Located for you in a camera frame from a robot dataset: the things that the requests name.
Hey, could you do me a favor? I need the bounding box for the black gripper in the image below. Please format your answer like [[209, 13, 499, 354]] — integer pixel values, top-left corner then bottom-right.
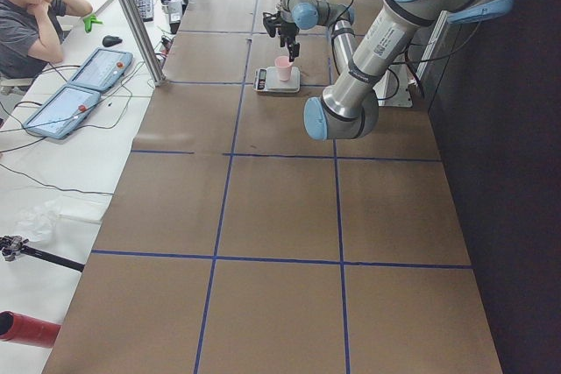
[[262, 4, 300, 62]]

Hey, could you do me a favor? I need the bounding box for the pink paper cup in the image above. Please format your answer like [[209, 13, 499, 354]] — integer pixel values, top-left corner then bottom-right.
[[274, 56, 293, 81]]

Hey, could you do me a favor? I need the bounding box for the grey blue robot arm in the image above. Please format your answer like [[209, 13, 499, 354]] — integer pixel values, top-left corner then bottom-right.
[[263, 0, 357, 70]]

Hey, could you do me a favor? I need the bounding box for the second grey blue robot arm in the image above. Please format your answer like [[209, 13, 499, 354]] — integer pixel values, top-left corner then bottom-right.
[[303, 0, 515, 140]]

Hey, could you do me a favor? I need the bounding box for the digital kitchen scale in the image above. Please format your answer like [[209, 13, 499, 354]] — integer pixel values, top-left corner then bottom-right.
[[253, 67, 301, 94]]

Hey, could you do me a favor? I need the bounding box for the black keyboard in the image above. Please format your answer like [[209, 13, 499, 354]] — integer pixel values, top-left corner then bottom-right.
[[133, 0, 154, 22]]

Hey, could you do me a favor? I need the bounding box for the black computer mouse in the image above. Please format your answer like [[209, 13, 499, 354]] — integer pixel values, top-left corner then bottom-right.
[[102, 35, 123, 47]]

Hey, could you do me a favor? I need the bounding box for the blue teach pendant far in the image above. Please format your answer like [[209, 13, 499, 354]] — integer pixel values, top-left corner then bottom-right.
[[67, 47, 133, 93]]

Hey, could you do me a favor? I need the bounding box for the blue teach pendant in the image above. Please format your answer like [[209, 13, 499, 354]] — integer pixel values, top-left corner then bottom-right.
[[23, 84, 101, 140], [67, 47, 133, 93]]

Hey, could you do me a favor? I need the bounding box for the green plastic tool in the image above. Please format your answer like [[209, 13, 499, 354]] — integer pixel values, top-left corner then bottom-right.
[[82, 14, 103, 33]]

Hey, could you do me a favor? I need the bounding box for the blue teach pendant near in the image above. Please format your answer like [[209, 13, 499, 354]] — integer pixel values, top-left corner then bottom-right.
[[23, 84, 101, 140]]

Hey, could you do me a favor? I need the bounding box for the seated person grey shirt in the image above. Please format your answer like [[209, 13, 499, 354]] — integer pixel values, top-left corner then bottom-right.
[[1, 0, 93, 79]]

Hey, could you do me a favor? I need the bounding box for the crumpled clear plastic bag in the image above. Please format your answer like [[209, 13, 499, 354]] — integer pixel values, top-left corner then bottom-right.
[[13, 201, 60, 243]]

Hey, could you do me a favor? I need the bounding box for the black tripod rod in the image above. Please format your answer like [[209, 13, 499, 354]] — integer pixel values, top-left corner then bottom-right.
[[1, 236, 85, 272]]

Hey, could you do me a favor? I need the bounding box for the red cylinder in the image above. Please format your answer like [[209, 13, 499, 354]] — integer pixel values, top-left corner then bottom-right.
[[1, 311, 60, 349]]

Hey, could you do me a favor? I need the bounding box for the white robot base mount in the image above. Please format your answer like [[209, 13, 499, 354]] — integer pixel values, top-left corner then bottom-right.
[[374, 11, 449, 108]]

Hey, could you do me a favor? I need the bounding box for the aluminium frame post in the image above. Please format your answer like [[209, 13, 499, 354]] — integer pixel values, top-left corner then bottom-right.
[[118, 0, 166, 87]]

